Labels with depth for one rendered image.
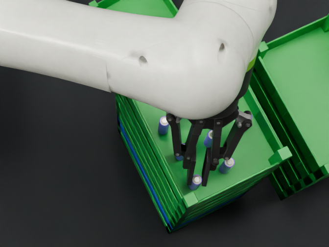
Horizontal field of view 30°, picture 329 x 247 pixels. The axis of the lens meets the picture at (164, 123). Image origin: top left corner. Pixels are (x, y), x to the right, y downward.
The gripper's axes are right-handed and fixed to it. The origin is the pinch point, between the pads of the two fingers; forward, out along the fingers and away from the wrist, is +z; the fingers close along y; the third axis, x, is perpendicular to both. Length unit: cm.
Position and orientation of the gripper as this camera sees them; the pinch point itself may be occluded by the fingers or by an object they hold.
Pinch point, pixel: (199, 167)
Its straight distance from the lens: 102.5
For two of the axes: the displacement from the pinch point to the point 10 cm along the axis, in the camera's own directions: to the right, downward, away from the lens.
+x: -0.4, 7.6, -6.4
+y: -10.0, -0.8, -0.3
